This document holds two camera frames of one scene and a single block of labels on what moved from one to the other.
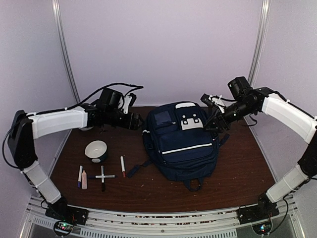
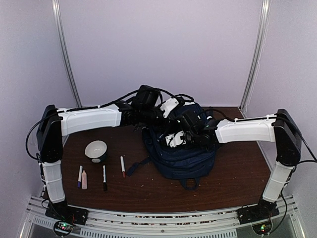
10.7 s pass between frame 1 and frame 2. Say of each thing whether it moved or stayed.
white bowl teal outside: stayed
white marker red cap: stayed
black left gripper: moved
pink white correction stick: stayed
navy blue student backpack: stayed
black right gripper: moved
